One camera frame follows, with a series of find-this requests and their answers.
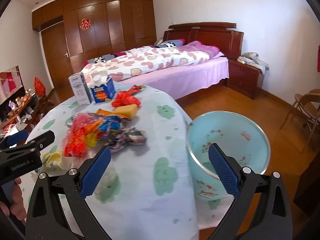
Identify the clothes pile on nightstand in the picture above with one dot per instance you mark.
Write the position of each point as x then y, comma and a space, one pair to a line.
252, 59

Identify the wooden nightstand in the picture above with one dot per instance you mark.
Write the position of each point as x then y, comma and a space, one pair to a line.
245, 79

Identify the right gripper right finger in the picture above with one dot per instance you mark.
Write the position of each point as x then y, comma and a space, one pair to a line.
272, 218

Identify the heart print duvet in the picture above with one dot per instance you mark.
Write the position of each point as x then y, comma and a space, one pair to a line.
147, 59

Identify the red double happiness sticker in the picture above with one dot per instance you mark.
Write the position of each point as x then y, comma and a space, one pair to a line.
85, 24

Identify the white milk carton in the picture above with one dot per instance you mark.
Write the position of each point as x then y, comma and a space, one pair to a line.
80, 89

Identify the wooden wardrobe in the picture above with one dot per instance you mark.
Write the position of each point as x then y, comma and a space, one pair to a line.
116, 25

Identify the wooden door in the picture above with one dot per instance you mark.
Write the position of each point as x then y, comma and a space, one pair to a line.
56, 54

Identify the light blue trash bin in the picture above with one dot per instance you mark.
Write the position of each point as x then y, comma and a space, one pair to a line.
238, 136

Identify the folding wooden chair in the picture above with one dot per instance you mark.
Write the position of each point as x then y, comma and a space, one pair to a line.
308, 105

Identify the person's left hand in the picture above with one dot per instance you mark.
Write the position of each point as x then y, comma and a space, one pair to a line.
17, 207

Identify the red plastic bag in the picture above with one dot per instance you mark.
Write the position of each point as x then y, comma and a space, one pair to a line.
127, 97

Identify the red gift bag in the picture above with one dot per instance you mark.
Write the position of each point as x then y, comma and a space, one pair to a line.
39, 87

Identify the orange red blue wrapper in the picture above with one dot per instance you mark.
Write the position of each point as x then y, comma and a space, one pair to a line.
87, 129

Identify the bed with pink sheet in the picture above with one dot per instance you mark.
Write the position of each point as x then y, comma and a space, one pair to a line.
183, 80

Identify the crumpled grey patterned wrapper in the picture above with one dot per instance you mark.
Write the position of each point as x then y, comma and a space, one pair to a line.
118, 140

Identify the yellow plastic bag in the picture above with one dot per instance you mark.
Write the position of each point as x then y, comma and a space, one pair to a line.
52, 159

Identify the cluttered wooden TV cabinet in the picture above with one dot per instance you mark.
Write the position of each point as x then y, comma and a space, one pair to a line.
28, 115

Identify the yellow sponge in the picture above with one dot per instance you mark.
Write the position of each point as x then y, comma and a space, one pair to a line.
128, 111

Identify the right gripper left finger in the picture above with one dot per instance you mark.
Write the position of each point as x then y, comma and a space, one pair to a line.
46, 218

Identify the blue LOOK carton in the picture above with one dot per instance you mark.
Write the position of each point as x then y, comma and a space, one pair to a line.
102, 87

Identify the wooden headboard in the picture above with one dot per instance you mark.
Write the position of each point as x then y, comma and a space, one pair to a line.
223, 35

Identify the television with cloth cover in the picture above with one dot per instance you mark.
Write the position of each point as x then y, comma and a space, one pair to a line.
11, 82

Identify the cloud print tablecloth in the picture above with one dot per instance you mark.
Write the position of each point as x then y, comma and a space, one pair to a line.
147, 190

